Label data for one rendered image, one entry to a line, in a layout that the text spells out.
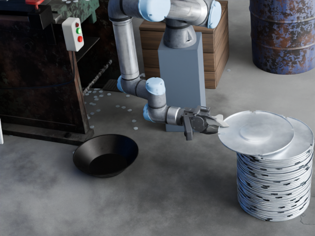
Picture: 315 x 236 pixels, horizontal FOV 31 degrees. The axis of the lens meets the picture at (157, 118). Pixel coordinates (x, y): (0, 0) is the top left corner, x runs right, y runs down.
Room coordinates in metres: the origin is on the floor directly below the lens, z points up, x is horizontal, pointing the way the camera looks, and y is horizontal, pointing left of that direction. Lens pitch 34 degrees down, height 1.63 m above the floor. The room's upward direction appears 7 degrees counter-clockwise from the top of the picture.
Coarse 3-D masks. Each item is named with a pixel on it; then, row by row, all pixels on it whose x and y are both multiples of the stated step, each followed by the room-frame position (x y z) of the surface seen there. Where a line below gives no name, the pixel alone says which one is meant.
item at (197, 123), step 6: (186, 108) 1.98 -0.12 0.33; (192, 108) 1.97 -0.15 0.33; (198, 108) 1.94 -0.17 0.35; (180, 114) 1.93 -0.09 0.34; (186, 114) 1.95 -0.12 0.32; (192, 114) 1.94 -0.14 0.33; (198, 114) 1.90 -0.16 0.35; (180, 120) 1.92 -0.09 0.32; (192, 120) 1.89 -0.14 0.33; (198, 120) 1.88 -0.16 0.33; (204, 120) 1.88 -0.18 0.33; (192, 126) 1.89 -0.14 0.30; (198, 126) 1.88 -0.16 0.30; (204, 126) 1.87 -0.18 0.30
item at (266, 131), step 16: (240, 112) 1.92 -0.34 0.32; (256, 112) 1.92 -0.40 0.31; (272, 112) 1.89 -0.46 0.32; (224, 128) 1.83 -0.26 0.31; (240, 128) 1.81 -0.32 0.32; (256, 128) 1.80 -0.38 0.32; (272, 128) 1.80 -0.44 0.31; (288, 128) 1.78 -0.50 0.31; (224, 144) 1.72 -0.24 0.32; (240, 144) 1.72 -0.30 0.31; (256, 144) 1.71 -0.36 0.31; (272, 144) 1.70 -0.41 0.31; (288, 144) 1.68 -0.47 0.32
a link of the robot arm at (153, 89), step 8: (144, 80) 2.05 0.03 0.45; (152, 80) 2.00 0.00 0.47; (160, 80) 1.99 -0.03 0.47; (136, 88) 2.01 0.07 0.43; (144, 88) 1.99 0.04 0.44; (152, 88) 1.96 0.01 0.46; (160, 88) 1.96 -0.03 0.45; (144, 96) 1.99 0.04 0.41; (152, 96) 1.96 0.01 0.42; (160, 96) 1.96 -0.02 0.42; (152, 104) 1.96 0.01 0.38; (160, 104) 1.96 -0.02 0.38
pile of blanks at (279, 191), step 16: (240, 160) 1.71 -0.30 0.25; (256, 160) 1.65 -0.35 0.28; (288, 160) 1.61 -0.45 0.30; (304, 160) 1.64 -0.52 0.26; (240, 176) 1.71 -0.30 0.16; (256, 176) 1.65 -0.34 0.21; (272, 176) 1.61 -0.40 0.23; (288, 176) 1.61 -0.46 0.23; (304, 176) 1.64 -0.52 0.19; (240, 192) 1.71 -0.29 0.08; (256, 192) 1.64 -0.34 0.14; (272, 192) 1.61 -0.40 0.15; (288, 192) 1.61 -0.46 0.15; (304, 192) 1.65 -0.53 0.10; (256, 208) 1.65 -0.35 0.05; (272, 208) 1.61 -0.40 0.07; (288, 208) 1.61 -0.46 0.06; (304, 208) 1.65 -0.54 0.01
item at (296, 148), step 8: (288, 120) 1.85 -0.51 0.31; (296, 120) 1.84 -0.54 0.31; (296, 128) 1.79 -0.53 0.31; (304, 128) 1.78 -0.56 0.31; (296, 136) 1.74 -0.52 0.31; (304, 136) 1.73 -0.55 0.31; (312, 136) 1.73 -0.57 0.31; (296, 144) 1.69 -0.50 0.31; (304, 144) 1.68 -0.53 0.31; (312, 144) 1.68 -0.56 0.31; (280, 152) 1.65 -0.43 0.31; (288, 152) 1.65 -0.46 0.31; (296, 152) 1.64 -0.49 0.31; (304, 152) 1.63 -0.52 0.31; (272, 160) 1.61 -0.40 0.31; (280, 160) 1.61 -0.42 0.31
